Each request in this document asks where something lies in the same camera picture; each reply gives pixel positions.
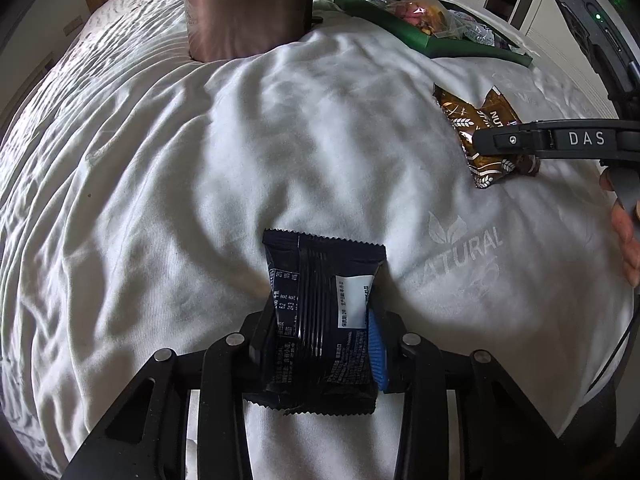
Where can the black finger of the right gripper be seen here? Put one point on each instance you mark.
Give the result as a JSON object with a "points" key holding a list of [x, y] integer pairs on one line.
{"points": [[532, 138]]}

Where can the dark navy snack pack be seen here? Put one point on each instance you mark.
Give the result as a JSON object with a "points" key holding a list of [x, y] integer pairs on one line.
{"points": [[310, 345]]}

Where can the white bed duvet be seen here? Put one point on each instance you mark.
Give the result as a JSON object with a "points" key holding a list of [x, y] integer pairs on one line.
{"points": [[136, 185]]}

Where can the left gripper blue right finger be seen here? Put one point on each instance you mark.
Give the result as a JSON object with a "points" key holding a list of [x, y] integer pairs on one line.
{"points": [[464, 416]]}

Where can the green tray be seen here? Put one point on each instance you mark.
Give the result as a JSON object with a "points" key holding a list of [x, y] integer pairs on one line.
{"points": [[430, 46]]}

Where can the person's right hand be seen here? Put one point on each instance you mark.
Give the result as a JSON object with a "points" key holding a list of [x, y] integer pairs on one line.
{"points": [[623, 226]]}

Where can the white chocolate cookie pack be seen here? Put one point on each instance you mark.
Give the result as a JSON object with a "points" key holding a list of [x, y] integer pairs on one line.
{"points": [[478, 32]]}

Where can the wall socket plate left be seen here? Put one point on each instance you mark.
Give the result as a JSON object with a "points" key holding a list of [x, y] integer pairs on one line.
{"points": [[73, 25]]}

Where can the clear bag of dried fruit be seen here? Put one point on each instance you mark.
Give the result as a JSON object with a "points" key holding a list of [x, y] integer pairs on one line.
{"points": [[430, 16]]}

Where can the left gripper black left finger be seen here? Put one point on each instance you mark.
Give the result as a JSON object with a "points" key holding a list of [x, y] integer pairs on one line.
{"points": [[143, 433]]}

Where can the copper and black electric kettle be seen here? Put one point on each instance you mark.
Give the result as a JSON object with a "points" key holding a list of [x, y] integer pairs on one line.
{"points": [[224, 29]]}

